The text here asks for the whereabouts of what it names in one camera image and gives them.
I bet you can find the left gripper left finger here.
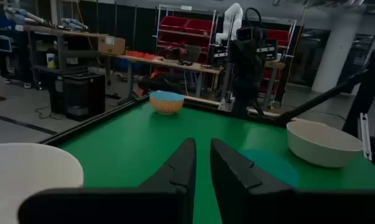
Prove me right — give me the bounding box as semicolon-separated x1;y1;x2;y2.
17;138;197;224

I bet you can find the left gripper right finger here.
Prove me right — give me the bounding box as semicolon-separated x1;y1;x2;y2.
210;138;375;224

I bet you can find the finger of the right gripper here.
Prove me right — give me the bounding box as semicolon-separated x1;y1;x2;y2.
246;60;263;93
230;60;247;93

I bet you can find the orange bowl with blue inside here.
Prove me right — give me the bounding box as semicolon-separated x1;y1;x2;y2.
149;90;185;116

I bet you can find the cream bowl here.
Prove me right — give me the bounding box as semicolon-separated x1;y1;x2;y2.
285;120;364;169

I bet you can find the dark workbench with shelf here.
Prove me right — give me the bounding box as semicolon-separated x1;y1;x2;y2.
15;24;108;90

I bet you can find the metal rack with red bins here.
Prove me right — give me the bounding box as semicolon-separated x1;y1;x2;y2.
261;17;297;96
155;4;220;68

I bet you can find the long wooden workbench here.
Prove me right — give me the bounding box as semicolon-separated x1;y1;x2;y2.
100;52;223;98

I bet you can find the white column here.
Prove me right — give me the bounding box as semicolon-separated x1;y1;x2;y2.
310;11;364;94

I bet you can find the red tray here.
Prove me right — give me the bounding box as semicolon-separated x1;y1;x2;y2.
125;50;157;61

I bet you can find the cardboard box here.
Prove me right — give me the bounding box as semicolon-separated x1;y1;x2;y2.
97;35;126;56

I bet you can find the black cabinet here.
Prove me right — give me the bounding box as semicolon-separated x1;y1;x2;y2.
48;72;106;122

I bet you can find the large white bowl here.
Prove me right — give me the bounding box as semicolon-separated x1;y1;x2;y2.
0;142;85;224

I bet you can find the blue-grey tool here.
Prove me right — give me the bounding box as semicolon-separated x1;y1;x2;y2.
4;6;49;27
60;17;90;32

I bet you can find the white bucket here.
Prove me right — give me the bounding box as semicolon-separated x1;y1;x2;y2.
45;52;57;69

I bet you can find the black cart with monitor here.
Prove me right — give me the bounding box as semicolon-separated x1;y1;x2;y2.
0;30;35;89

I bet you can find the right arm's wrist camera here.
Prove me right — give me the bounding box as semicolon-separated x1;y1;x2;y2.
236;27;254;42

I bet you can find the black cable loop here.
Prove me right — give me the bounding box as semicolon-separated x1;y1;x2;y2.
243;7;263;29

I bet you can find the black diagonal frame strut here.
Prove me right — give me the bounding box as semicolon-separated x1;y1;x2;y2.
279;70;370;126

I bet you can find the black frame post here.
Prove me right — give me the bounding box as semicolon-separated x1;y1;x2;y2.
341;24;375;138

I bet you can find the aluminium bracket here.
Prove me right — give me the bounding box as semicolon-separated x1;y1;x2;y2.
358;112;373;162

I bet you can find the floor cable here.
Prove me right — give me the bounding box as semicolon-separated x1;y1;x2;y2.
34;105;66;121

